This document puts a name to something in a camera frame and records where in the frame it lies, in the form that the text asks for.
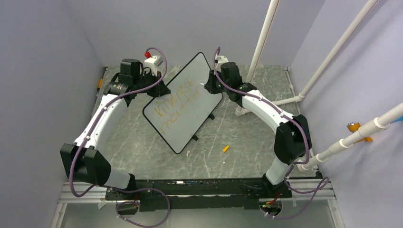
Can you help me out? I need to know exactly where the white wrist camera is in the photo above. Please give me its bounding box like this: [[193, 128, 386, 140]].
[[214, 55, 229, 65], [144, 51, 164, 76]]

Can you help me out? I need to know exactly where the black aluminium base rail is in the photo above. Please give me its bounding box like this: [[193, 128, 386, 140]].
[[58, 178, 320, 214]]

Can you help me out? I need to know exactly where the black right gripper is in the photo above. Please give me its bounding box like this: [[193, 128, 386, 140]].
[[204, 69, 230, 95]]

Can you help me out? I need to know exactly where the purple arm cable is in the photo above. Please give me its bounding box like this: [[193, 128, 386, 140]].
[[212, 46, 331, 220], [68, 47, 171, 228]]

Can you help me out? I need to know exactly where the white pvc pipe frame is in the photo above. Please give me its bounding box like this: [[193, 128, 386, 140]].
[[234, 0, 403, 173]]

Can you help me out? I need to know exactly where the yellow marker cap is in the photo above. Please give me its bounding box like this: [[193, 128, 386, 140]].
[[222, 145, 230, 153]]

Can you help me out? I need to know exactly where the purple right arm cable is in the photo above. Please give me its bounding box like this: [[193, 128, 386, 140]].
[[212, 46, 331, 220]]

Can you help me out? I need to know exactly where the black framed whiteboard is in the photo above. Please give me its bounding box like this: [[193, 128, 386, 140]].
[[143, 52, 223, 154]]

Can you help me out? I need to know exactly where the yellow handled tool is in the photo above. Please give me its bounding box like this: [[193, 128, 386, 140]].
[[97, 78, 103, 90]]

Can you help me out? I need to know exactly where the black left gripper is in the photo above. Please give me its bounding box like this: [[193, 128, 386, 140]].
[[134, 70, 170, 98]]

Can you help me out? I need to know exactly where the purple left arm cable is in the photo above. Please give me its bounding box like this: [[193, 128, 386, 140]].
[[68, 47, 171, 228]]

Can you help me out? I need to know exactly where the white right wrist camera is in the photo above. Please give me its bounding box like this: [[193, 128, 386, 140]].
[[214, 55, 229, 65]]

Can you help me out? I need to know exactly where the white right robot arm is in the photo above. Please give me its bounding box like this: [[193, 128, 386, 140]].
[[204, 60, 311, 197]]

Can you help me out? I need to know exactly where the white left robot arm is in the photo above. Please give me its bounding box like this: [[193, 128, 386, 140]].
[[60, 55, 171, 200]]

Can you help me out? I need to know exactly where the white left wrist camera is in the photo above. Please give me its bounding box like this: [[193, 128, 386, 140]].
[[144, 51, 164, 76]]

